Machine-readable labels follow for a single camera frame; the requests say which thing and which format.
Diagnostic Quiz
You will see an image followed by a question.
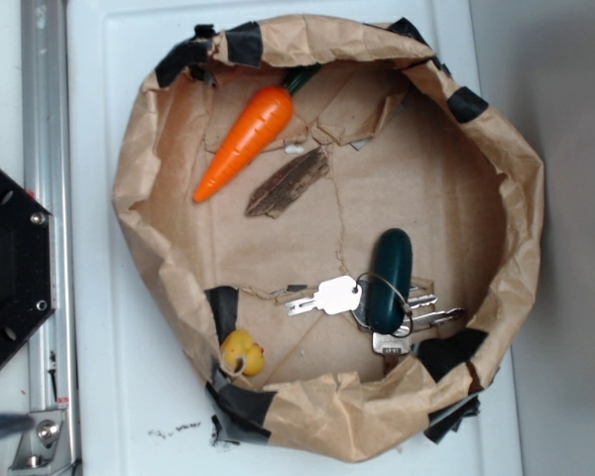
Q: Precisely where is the silver key pointing right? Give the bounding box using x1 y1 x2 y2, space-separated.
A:
400 294 466 333

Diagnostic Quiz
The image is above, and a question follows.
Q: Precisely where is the metal key ring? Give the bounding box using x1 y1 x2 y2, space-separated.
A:
355 272 414 339

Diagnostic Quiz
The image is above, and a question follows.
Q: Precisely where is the dark green oval key fob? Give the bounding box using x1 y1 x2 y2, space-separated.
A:
368 228 413 334

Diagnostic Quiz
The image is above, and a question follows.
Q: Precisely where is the silver key pointing down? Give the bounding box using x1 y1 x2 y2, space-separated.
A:
372 332 413 376

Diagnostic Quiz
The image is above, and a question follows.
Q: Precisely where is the metal corner bracket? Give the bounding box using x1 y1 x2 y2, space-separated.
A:
8 410 71 475

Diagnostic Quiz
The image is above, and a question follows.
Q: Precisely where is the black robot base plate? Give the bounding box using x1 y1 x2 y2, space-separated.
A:
0 169 55 371

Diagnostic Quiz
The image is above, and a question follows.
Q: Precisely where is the brown paper bag basin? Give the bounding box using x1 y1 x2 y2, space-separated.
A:
113 15 544 462

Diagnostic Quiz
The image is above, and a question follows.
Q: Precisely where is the yellow rubber duck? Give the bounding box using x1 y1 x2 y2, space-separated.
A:
220 329 266 376

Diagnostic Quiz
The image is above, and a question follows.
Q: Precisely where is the white-headed silver key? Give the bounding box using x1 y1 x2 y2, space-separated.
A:
285 276 363 316

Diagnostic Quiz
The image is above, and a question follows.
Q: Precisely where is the brown bark wood piece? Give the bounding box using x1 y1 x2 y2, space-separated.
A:
245 147 330 219

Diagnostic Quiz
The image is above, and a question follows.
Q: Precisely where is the aluminium extrusion rail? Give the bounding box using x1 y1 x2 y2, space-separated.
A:
21 1 81 475

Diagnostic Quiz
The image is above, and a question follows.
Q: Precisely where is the orange plastic toy carrot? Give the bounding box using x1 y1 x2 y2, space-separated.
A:
192 63 321 202

